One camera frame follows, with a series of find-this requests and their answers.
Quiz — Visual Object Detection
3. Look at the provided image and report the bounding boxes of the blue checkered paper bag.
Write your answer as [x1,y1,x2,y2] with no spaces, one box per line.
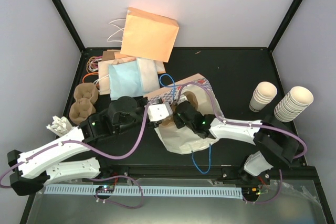
[145,73,223,155]

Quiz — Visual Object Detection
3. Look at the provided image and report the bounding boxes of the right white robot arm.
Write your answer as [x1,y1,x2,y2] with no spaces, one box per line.
[173,101,307,184]

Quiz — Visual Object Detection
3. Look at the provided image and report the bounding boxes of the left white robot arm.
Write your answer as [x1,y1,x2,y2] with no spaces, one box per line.
[1,96,171,196]

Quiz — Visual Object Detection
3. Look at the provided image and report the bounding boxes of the white paper bag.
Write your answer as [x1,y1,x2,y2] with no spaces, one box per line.
[137,58,160,94]

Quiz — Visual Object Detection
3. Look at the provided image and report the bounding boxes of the light blue paper bag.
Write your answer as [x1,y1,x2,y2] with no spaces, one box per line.
[108,61,144,100]

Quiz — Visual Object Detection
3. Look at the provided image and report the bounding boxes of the beige kraft paper bag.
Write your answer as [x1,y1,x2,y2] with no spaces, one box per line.
[98,57,136,95]

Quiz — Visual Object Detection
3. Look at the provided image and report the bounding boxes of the brown pulp cup carrier stack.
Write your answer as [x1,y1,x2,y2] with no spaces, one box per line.
[69,83,99,125]

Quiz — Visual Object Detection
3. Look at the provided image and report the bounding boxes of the brown flat paper bag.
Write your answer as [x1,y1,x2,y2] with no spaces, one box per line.
[101,50,120,61]

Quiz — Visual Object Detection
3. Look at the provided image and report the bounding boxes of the short stack paper cups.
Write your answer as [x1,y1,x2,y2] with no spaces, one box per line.
[249,81,278,112]

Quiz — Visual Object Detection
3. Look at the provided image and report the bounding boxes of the orange paper bag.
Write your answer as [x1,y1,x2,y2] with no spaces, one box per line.
[121,7,179,62]

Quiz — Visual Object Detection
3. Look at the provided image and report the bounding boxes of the tall stack paper cups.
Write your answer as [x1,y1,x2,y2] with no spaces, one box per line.
[274,86,314,122]

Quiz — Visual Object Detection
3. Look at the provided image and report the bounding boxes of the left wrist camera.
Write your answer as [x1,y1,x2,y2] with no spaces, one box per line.
[148,99,173,122]

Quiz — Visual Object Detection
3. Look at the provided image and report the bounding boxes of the blue bag handle cord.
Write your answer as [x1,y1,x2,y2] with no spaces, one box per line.
[191,144,213,174]

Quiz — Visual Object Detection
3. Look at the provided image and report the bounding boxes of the orange bag handle cord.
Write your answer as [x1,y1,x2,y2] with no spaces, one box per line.
[82,72,99,82]

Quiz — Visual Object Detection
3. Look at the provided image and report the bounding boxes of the light blue cable duct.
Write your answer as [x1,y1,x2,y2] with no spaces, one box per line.
[44,184,243,199]

